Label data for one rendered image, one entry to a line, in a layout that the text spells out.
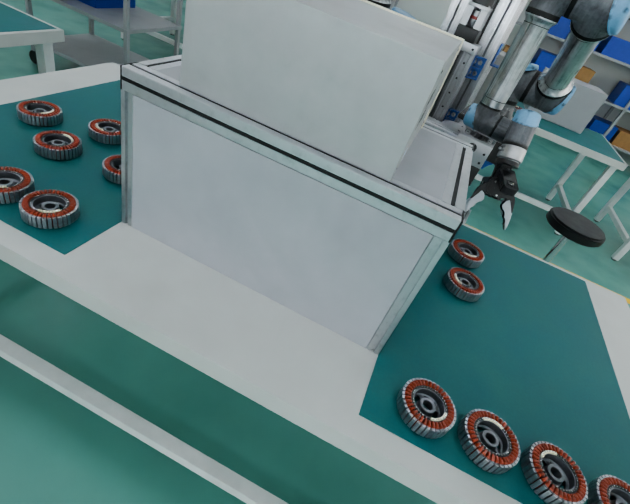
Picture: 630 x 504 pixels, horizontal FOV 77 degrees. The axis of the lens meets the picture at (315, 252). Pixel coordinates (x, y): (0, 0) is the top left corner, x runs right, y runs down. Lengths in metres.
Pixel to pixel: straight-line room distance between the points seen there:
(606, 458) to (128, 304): 1.04
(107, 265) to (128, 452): 0.75
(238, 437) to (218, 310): 0.77
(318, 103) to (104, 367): 1.29
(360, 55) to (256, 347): 0.56
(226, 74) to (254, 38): 0.08
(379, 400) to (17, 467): 1.10
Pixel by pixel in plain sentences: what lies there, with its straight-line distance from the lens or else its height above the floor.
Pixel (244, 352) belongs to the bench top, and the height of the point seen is 0.75.
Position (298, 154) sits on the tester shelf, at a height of 1.10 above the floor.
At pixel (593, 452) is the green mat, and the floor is 0.75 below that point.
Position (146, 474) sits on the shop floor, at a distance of 1.50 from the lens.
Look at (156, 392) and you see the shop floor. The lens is 1.62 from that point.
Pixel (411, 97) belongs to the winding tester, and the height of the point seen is 1.25.
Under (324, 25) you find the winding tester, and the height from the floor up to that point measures 1.30.
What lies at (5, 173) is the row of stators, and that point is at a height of 0.78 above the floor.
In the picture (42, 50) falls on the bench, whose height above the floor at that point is 0.65.
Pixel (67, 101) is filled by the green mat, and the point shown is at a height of 0.75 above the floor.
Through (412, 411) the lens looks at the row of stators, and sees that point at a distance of 0.82.
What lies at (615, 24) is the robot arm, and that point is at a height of 1.45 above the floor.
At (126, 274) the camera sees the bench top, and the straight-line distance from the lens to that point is 0.93.
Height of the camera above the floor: 1.40
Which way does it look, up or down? 37 degrees down
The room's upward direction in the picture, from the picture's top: 21 degrees clockwise
